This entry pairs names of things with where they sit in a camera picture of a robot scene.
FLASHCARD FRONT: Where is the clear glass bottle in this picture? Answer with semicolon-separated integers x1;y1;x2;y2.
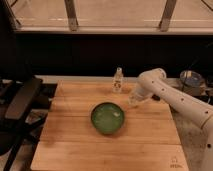
113;67;123;93

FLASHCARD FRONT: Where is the green ceramic bowl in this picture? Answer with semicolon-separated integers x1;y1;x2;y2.
91;102;125;135

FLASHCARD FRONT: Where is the black office chair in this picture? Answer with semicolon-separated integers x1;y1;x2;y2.
0;78;46;171

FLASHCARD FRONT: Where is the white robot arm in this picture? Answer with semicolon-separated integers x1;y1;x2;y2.
129;68;213;171

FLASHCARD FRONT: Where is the blue bowl in background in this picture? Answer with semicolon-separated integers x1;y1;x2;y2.
180;70;204;95

